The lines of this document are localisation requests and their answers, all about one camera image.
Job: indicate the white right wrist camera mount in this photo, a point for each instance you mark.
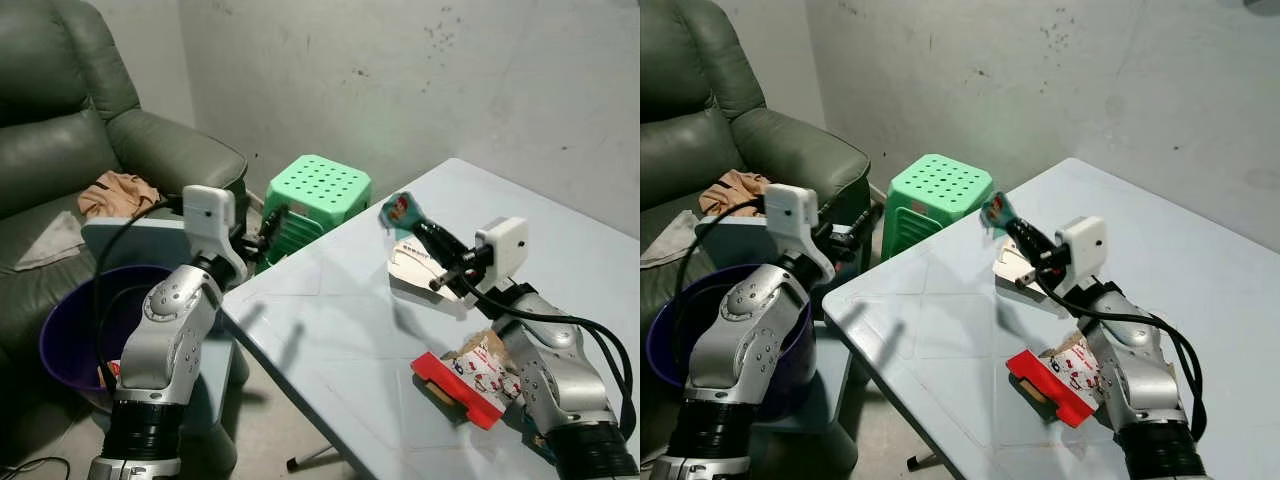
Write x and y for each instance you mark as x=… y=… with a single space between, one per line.
x=1085 y=243
x=505 y=245

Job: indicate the red cardboard box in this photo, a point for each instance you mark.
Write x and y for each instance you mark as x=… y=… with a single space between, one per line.
x=450 y=392
x=1045 y=385

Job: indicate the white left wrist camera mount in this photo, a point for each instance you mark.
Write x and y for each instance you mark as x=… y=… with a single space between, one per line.
x=795 y=215
x=208 y=215

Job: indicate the grey cloth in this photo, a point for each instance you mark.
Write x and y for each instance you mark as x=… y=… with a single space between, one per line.
x=668 y=245
x=52 y=245

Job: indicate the purple plastic rubbish bin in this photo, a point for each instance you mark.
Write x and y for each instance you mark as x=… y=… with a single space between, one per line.
x=75 y=320
x=670 y=335

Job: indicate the green leather sofa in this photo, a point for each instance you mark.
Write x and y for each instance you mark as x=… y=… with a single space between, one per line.
x=690 y=120
x=50 y=110

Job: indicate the green plastic stool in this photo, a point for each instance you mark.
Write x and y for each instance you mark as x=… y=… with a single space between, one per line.
x=940 y=188
x=318 y=190

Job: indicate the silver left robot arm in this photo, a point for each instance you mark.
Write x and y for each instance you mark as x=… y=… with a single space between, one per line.
x=745 y=335
x=170 y=335

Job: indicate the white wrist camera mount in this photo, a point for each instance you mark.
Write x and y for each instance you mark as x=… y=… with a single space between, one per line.
x=208 y=215
x=795 y=215
x=505 y=245
x=1085 y=243

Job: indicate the white paper scrap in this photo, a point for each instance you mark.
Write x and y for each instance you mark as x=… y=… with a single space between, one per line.
x=415 y=270

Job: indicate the crumpled printed paper wrapper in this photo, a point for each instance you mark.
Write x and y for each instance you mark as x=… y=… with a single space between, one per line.
x=485 y=368
x=1078 y=368

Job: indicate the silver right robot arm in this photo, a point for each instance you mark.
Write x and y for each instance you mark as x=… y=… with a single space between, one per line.
x=560 y=370
x=1140 y=380

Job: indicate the tan crumpled cloth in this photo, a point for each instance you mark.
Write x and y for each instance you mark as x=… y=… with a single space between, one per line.
x=118 y=192
x=735 y=190

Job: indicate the metal table leg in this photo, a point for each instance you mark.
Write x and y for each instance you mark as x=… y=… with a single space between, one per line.
x=305 y=462
x=925 y=460

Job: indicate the red white trash piece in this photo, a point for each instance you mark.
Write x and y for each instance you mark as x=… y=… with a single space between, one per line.
x=110 y=374

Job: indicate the teal snack wrapper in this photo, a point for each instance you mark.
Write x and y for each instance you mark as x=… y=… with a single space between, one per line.
x=400 y=210
x=997 y=210

